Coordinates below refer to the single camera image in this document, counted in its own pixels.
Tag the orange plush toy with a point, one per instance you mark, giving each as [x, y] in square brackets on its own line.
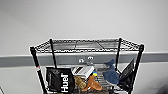
[91, 84]

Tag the blue plush toy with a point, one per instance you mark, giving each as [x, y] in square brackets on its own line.
[111, 75]

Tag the white grey toy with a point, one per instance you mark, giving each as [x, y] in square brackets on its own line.
[83, 70]

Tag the plain black bag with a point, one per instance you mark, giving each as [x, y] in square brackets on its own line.
[127, 75]

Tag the long grey wall band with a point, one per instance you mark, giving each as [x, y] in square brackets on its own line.
[16, 60]

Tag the black bag white print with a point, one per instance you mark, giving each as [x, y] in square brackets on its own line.
[60, 80]

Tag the white wall band socket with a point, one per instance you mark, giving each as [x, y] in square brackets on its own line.
[89, 59]

